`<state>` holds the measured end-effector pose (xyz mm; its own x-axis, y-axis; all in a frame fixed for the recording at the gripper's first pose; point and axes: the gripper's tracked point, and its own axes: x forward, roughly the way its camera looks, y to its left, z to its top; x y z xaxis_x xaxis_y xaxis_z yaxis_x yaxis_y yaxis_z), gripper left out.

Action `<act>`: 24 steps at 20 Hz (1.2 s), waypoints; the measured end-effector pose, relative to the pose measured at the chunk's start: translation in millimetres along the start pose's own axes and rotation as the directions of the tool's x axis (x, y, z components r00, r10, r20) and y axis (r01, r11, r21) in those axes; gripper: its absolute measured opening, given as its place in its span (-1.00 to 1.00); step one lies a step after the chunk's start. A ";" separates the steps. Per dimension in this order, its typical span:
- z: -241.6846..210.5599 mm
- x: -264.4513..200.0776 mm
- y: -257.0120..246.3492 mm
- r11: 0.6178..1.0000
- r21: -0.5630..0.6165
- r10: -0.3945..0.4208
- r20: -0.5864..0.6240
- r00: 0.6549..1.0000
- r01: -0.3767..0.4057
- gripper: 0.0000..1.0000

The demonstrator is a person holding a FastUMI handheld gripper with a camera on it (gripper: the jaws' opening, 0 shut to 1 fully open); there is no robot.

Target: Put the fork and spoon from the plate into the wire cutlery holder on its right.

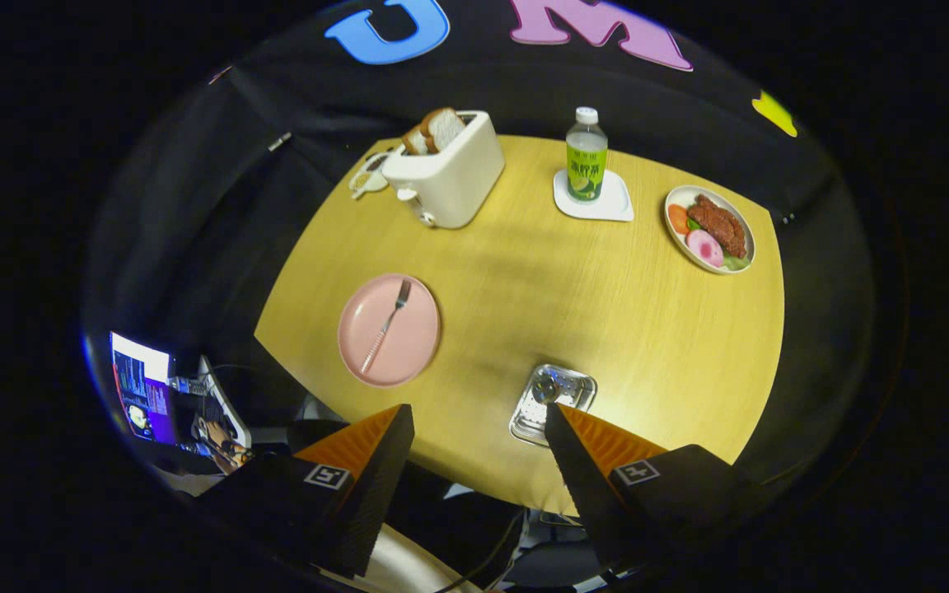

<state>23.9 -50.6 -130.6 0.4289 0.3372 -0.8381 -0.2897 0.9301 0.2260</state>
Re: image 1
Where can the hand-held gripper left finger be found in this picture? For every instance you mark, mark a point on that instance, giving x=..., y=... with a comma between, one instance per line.
x=371, y=494

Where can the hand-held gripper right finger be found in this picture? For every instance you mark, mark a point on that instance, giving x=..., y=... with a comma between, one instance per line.
x=586, y=486

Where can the person's white clothing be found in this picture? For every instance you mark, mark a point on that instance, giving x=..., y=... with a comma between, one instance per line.
x=400, y=568

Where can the pink round plate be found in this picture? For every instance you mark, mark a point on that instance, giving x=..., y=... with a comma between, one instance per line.
x=409, y=346

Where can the orange and black object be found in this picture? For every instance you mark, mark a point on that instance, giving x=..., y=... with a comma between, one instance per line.
x=217, y=441

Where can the computer monitor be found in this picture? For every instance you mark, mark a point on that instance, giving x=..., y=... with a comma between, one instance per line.
x=141, y=387

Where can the white oval food plate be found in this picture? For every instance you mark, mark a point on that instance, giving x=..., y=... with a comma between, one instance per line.
x=676, y=241

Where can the white square coaster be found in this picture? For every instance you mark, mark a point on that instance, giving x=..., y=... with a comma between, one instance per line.
x=614, y=210

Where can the brown meat patty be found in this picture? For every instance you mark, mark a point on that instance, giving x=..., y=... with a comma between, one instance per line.
x=717, y=226

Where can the white divided sauce dish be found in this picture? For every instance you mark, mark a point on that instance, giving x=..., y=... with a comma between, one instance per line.
x=363, y=183

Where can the green label drink bottle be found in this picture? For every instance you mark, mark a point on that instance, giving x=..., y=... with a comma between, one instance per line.
x=586, y=165

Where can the white toaster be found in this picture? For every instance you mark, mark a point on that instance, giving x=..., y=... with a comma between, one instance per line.
x=458, y=181

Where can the toast bread slice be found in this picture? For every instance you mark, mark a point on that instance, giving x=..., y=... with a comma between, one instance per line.
x=415, y=142
x=444, y=129

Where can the silver clip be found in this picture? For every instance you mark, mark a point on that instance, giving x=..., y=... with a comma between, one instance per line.
x=279, y=142

